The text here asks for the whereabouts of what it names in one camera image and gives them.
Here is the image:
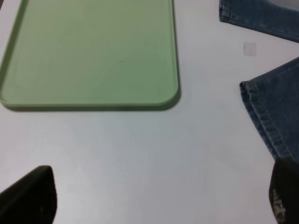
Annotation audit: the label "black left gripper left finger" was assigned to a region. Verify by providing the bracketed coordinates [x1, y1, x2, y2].
[0, 166, 57, 224]

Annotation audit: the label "green plastic tray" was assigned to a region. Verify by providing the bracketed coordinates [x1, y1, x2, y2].
[0, 0, 179, 110]

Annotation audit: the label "clear tape piece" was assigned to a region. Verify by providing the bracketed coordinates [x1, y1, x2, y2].
[243, 42, 256, 56]

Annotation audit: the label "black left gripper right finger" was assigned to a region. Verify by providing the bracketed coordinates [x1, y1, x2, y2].
[269, 160, 299, 224]

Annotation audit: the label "blue denim children's shorts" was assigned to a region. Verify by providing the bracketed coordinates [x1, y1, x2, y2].
[219, 0, 299, 162]

